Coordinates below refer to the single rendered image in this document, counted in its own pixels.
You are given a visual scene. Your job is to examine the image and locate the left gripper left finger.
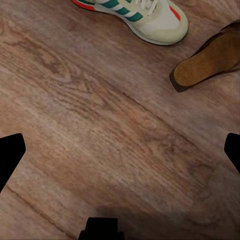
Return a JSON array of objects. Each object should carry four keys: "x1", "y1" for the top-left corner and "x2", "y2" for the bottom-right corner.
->
[{"x1": 0, "y1": 133, "x2": 26, "y2": 193}]

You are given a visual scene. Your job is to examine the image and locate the gym shoe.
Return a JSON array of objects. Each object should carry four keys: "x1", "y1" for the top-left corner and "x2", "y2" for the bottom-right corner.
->
[{"x1": 72, "y1": 0, "x2": 189, "y2": 46}]

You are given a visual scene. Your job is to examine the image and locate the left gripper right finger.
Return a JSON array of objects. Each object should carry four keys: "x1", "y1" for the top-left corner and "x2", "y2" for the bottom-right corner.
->
[{"x1": 224, "y1": 133, "x2": 240, "y2": 173}]

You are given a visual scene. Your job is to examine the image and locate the sandal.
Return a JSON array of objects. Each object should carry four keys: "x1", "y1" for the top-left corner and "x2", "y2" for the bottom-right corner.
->
[{"x1": 169, "y1": 19, "x2": 240, "y2": 93}]

